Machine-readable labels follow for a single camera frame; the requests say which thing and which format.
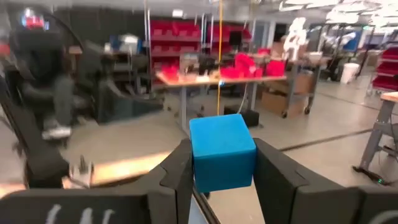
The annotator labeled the blue cube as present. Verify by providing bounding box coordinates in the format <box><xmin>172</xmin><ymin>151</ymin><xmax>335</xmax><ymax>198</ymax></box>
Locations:
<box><xmin>188</xmin><ymin>113</ymin><xmax>257</xmax><ymax>194</ymax></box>

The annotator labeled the red shelf rack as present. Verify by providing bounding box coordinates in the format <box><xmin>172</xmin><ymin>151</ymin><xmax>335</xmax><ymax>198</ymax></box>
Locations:
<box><xmin>149</xmin><ymin>19</ymin><xmax>254</xmax><ymax>85</ymax></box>

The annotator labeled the white floor cable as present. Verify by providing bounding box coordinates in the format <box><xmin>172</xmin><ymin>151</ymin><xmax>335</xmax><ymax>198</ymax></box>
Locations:
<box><xmin>238</xmin><ymin>82</ymin><xmax>250</xmax><ymax>114</ymax></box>

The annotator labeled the black table frame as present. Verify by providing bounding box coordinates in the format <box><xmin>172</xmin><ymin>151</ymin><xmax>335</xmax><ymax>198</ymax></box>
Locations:
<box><xmin>0</xmin><ymin>74</ymin><xmax>70</xmax><ymax>190</ymax></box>

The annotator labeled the red storage bin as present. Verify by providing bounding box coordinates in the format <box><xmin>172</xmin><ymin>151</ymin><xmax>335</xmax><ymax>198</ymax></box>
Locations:
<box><xmin>161</xmin><ymin>65</ymin><xmax>180</xmax><ymax>82</ymax></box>
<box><xmin>234</xmin><ymin>52</ymin><xmax>257</xmax><ymax>78</ymax></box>
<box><xmin>266</xmin><ymin>60</ymin><xmax>286</xmax><ymax>77</ymax></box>

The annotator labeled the red bin rack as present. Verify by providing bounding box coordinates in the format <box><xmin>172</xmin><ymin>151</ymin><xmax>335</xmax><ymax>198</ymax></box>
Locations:
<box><xmin>366</xmin><ymin>43</ymin><xmax>398</xmax><ymax>96</ymax></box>

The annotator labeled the wooden table side board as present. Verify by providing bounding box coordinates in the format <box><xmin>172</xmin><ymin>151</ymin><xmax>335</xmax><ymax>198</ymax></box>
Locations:
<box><xmin>0</xmin><ymin>151</ymin><xmax>175</xmax><ymax>198</ymax></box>

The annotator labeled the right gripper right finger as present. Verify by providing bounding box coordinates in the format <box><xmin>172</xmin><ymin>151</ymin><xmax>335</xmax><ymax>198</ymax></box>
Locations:
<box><xmin>252</xmin><ymin>138</ymin><xmax>361</xmax><ymax>224</ymax></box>

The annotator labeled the white humanoid figure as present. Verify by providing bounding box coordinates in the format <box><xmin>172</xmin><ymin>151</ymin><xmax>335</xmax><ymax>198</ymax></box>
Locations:
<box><xmin>281</xmin><ymin>16</ymin><xmax>309</xmax><ymax>62</ymax></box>

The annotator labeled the grey wheeled cart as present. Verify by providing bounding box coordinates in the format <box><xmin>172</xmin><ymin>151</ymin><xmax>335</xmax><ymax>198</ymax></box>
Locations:
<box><xmin>259</xmin><ymin>57</ymin><xmax>324</xmax><ymax>119</ymax></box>

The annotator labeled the black case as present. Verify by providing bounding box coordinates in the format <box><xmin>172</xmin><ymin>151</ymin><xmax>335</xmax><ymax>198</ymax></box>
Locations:
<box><xmin>223</xmin><ymin>105</ymin><xmax>261</xmax><ymax>128</ymax></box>

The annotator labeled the black floor equipment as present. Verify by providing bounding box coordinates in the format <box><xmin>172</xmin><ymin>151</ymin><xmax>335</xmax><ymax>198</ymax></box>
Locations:
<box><xmin>93</xmin><ymin>74</ymin><xmax>165</xmax><ymax>124</ymax></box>

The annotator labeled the wooden workbench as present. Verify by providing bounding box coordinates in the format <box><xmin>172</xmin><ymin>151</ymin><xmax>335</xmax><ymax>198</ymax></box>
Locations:
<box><xmin>155</xmin><ymin>71</ymin><xmax>289</xmax><ymax>133</ymax></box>

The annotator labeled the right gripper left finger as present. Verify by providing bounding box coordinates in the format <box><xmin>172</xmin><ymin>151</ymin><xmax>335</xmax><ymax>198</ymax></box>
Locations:
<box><xmin>146</xmin><ymin>138</ymin><xmax>195</xmax><ymax>224</ymax></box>

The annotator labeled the white trash can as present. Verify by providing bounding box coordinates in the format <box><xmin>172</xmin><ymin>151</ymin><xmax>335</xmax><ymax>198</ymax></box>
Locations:
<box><xmin>340</xmin><ymin>62</ymin><xmax>361</xmax><ymax>85</ymax></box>

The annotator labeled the cardboard box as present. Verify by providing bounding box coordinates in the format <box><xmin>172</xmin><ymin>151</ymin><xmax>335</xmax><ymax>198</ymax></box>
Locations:
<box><xmin>260</xmin><ymin>90</ymin><xmax>307</xmax><ymax>118</ymax></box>

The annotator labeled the glowing red screen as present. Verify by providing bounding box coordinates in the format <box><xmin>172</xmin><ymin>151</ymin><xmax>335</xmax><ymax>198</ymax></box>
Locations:
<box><xmin>20</xmin><ymin>7</ymin><xmax>50</xmax><ymax>32</ymax></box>

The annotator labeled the grey-legged wooden table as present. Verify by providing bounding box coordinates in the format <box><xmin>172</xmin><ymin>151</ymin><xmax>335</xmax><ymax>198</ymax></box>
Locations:
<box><xmin>351</xmin><ymin>91</ymin><xmax>398</xmax><ymax>187</ymax></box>

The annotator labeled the yellow cable with plug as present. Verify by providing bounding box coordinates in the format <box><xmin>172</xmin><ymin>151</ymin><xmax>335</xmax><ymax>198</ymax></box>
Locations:
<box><xmin>216</xmin><ymin>0</ymin><xmax>224</xmax><ymax>116</ymax></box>

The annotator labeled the person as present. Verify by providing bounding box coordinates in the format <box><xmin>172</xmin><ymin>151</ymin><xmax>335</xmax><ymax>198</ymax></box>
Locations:
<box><xmin>6</xmin><ymin>27</ymin><xmax>94</xmax><ymax>142</ymax></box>

